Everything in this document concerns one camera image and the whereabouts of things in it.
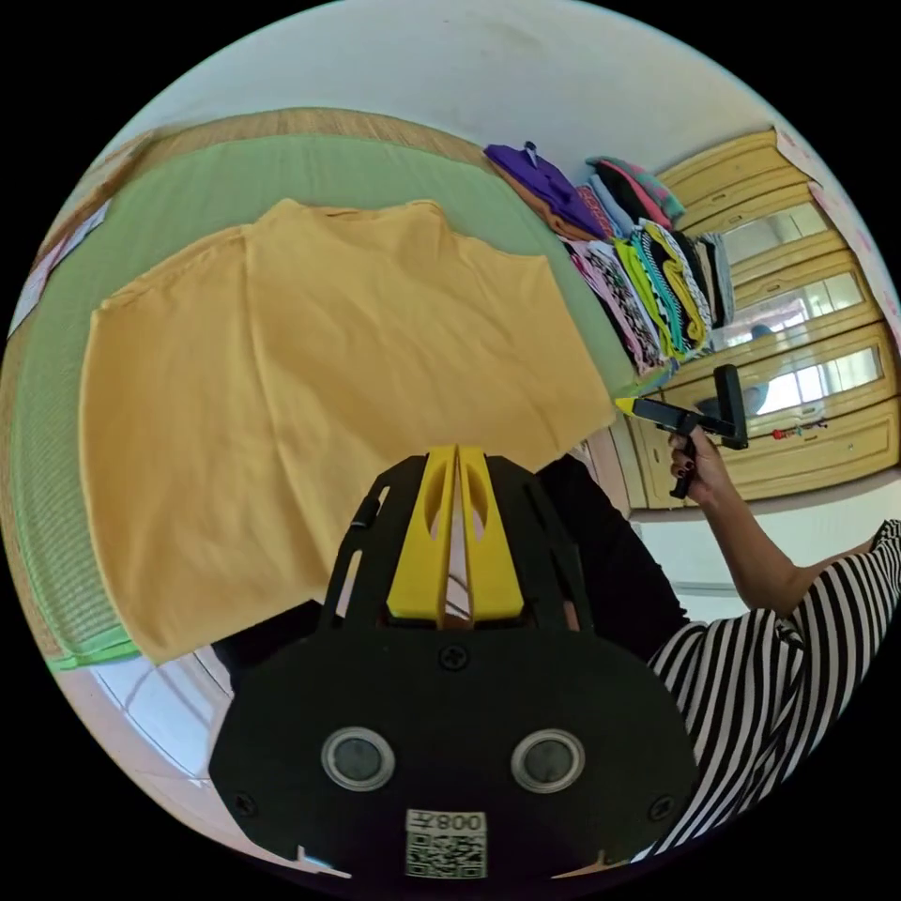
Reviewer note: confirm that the bed with green mat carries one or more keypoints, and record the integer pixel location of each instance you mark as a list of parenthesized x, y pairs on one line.
[(176, 183)]

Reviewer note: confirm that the person's right hand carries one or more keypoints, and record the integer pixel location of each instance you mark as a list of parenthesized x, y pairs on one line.
[(700, 471)]

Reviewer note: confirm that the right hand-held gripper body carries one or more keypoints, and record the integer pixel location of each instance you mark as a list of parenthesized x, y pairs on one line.
[(679, 429)]

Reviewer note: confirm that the yellow wooden cupboard with mirrors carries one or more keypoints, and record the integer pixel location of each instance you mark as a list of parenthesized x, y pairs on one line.
[(795, 338)]

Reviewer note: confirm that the person's right forearm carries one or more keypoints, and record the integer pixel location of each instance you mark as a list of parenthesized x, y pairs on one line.
[(760, 556)]

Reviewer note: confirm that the person's body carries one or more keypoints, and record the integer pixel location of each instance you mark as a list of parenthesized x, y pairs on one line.
[(774, 676)]

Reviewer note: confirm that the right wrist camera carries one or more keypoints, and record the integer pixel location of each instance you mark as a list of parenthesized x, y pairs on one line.
[(732, 408)]

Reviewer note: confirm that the pile of clothes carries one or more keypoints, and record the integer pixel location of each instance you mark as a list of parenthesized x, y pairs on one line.
[(633, 267)]

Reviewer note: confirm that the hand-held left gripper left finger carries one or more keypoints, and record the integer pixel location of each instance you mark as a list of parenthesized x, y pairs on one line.
[(415, 563)]

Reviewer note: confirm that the yellow short sleeve shirt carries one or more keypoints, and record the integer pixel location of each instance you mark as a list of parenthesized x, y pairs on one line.
[(303, 394)]

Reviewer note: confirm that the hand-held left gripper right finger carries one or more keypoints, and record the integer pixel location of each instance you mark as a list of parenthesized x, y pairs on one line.
[(496, 563)]

